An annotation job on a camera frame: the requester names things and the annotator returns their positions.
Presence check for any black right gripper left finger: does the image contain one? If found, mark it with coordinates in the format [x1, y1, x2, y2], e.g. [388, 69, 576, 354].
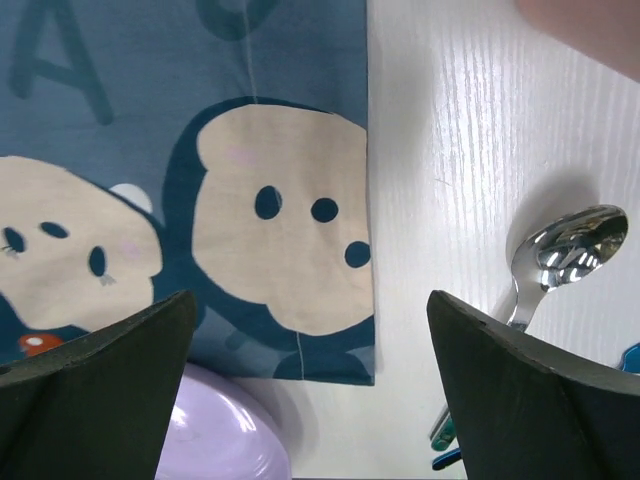
[1, 291, 196, 479]

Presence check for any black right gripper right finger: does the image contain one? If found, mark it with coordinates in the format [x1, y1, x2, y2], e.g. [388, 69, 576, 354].
[426, 291, 639, 479]

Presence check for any purple plastic plate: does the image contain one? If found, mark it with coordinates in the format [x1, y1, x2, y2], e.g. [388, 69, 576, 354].
[155, 363, 292, 480]

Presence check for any metal spoon green handle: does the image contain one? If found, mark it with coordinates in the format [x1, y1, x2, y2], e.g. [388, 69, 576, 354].
[429, 203, 629, 450]

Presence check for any salmon plastic cup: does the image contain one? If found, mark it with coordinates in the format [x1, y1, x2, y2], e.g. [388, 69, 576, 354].
[516, 0, 639, 81]

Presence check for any blue cartoon bear placemat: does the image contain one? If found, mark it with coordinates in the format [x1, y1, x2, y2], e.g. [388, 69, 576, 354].
[1, 1, 375, 386]

